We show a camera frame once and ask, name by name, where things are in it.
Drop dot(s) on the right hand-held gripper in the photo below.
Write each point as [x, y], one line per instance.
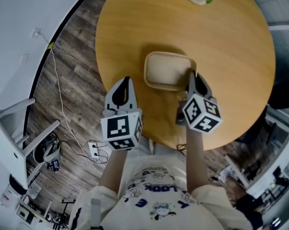
[201, 114]

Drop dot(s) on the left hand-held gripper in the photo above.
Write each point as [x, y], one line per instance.
[118, 128]

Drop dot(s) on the shallow beige tray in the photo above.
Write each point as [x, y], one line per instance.
[163, 68]

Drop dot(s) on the person's left forearm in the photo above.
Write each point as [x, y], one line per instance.
[114, 171]

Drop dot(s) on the person's right forearm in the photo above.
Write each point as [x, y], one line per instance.
[197, 164]

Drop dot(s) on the round wooden table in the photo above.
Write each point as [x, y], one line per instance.
[218, 44]

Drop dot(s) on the white power strip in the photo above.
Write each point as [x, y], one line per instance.
[95, 148]

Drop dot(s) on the yellow floor tape mark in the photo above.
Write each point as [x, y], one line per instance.
[50, 46]

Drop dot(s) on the white headset device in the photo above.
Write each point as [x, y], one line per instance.
[50, 152]

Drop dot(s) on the person's cream printed shirt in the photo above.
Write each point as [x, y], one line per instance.
[158, 188]

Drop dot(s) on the white desk with black edge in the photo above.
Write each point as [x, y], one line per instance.
[261, 176]

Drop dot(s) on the blank white wall plate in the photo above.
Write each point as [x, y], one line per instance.
[25, 58]

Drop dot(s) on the white wall socket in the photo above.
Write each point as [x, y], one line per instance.
[36, 33]

